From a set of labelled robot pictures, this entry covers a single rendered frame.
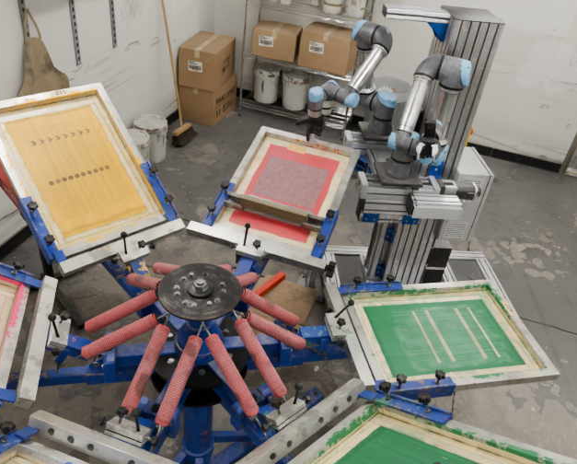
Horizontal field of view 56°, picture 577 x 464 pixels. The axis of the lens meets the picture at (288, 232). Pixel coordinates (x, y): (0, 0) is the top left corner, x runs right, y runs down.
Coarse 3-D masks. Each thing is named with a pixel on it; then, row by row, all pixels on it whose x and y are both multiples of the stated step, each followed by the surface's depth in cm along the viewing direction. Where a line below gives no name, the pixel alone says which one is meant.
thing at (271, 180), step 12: (264, 156) 303; (276, 156) 304; (288, 156) 304; (300, 156) 304; (264, 168) 297; (276, 168) 297; (288, 168) 297; (252, 180) 291; (264, 180) 291; (276, 180) 292; (288, 180) 292; (252, 192) 286; (264, 192) 286; (276, 192) 286; (240, 216) 276; (252, 216) 276; (264, 216) 276; (252, 228) 271; (264, 228) 271
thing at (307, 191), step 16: (304, 160) 302; (320, 160) 302; (304, 176) 294; (320, 176) 294; (288, 192) 286; (304, 192) 287; (320, 192) 287; (304, 208) 280; (272, 224) 273; (288, 224) 273; (304, 240) 267
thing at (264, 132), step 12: (264, 132) 311; (276, 132) 311; (252, 144) 304; (300, 144) 309; (312, 144) 306; (324, 144) 305; (252, 156) 299; (348, 156) 304; (240, 168) 292; (348, 168) 293; (240, 180) 291; (348, 180) 288; (336, 192) 282; (336, 204) 277; (228, 228) 266; (264, 240) 262; (276, 240) 262; (300, 252) 258
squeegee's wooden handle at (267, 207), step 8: (240, 200) 271; (248, 200) 269; (256, 200) 269; (248, 208) 274; (256, 208) 272; (264, 208) 269; (272, 208) 267; (280, 208) 266; (288, 208) 266; (280, 216) 270; (288, 216) 268; (296, 216) 265; (304, 216) 263
